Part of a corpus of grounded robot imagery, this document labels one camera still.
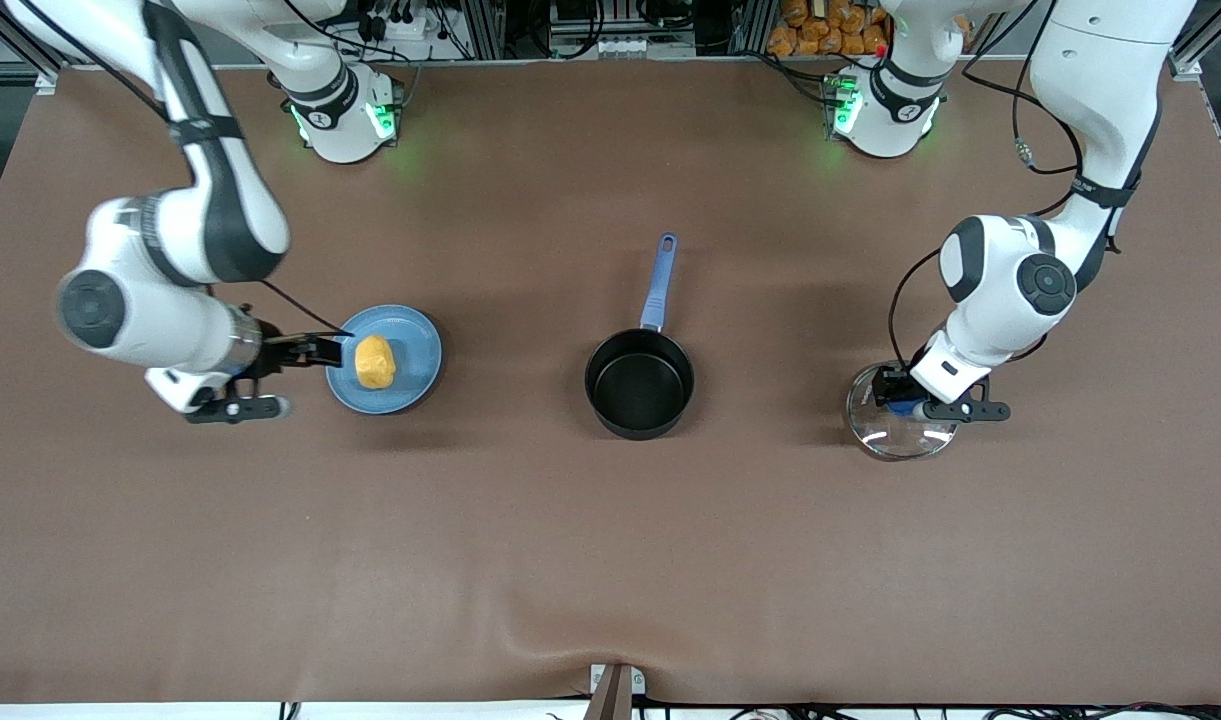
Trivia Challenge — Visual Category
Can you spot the white power strip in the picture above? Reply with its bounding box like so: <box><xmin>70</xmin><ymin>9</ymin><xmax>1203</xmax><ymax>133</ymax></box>
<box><xmin>590</xmin><ymin>35</ymin><xmax>673</xmax><ymax>58</ymax></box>

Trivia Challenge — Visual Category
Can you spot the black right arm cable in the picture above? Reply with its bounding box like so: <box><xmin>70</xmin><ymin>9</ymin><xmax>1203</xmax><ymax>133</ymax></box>
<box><xmin>15</xmin><ymin>0</ymin><xmax>357</xmax><ymax>337</ymax></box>

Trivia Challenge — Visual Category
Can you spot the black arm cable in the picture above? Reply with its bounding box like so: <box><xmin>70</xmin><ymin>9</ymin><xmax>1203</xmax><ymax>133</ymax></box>
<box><xmin>888</xmin><ymin>0</ymin><xmax>1121</xmax><ymax>373</ymax></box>
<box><xmin>15</xmin><ymin>0</ymin><xmax>357</xmax><ymax>337</ymax></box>

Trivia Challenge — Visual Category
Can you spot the yellow potato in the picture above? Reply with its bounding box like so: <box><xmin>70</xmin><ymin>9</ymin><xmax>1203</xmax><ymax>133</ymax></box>
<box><xmin>355</xmin><ymin>335</ymin><xmax>398</xmax><ymax>391</ymax></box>

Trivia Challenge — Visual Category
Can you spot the aluminium frame post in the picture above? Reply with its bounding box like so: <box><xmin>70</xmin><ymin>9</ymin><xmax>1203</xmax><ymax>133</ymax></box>
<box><xmin>1170</xmin><ymin>0</ymin><xmax>1221</xmax><ymax>83</ymax></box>

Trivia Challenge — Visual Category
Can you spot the blue plate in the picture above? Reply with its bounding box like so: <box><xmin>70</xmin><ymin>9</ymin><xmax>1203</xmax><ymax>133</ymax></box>
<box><xmin>325</xmin><ymin>304</ymin><xmax>444</xmax><ymax>416</ymax></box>

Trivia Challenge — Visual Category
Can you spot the aluminium frame rail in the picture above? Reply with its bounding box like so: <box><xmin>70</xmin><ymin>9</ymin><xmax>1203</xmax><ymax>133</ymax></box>
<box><xmin>0</xmin><ymin>0</ymin><xmax>66</xmax><ymax>96</ymax></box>

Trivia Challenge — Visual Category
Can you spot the black saucepan with blue handle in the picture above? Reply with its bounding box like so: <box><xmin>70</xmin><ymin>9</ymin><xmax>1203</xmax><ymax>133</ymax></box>
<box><xmin>583</xmin><ymin>233</ymin><xmax>696</xmax><ymax>441</ymax></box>

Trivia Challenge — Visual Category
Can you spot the brown table cloth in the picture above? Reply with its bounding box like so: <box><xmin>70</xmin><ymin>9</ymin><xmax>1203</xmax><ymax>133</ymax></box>
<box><xmin>0</xmin><ymin>58</ymin><xmax>1221</xmax><ymax>706</ymax></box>

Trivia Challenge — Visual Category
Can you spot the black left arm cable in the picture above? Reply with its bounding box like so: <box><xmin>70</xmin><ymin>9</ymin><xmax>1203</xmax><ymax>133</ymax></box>
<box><xmin>888</xmin><ymin>0</ymin><xmax>1121</xmax><ymax>373</ymax></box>

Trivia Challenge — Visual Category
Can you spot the metal table clamp bracket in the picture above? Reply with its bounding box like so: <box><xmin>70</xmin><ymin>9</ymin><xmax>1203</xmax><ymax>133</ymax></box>
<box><xmin>585</xmin><ymin>662</ymin><xmax>647</xmax><ymax>720</ymax></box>

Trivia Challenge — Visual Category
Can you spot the glass lid with blue knob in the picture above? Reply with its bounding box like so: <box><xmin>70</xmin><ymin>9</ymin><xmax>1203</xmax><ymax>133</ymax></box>
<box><xmin>846</xmin><ymin>360</ymin><xmax>961</xmax><ymax>462</ymax></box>

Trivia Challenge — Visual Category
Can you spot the orange bread pile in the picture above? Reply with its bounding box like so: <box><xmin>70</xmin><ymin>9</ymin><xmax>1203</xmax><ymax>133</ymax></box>
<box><xmin>767</xmin><ymin>0</ymin><xmax>891</xmax><ymax>58</ymax></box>

